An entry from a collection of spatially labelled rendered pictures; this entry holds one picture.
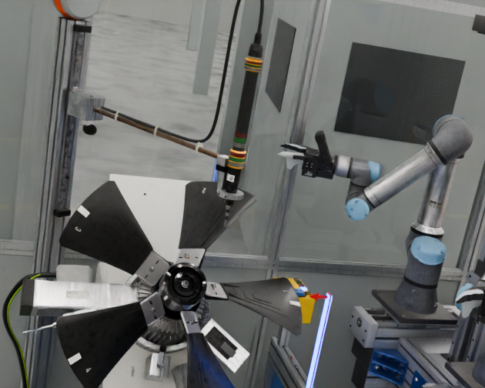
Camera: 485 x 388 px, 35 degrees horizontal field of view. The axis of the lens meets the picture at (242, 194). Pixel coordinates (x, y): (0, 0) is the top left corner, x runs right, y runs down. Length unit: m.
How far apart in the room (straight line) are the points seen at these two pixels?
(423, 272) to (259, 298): 0.71
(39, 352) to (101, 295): 0.68
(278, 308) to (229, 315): 0.87
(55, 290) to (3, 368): 0.88
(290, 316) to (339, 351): 1.10
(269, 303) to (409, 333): 0.71
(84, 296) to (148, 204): 0.40
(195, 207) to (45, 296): 0.49
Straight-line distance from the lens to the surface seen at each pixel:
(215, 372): 2.11
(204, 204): 2.23
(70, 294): 2.17
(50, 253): 2.64
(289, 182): 2.87
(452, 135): 2.57
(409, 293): 2.68
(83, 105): 2.40
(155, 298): 2.08
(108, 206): 2.11
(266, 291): 2.21
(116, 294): 2.19
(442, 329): 2.78
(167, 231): 2.39
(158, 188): 2.44
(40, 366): 2.83
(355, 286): 3.14
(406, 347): 2.66
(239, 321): 3.04
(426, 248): 2.64
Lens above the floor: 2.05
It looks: 16 degrees down
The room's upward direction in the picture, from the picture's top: 10 degrees clockwise
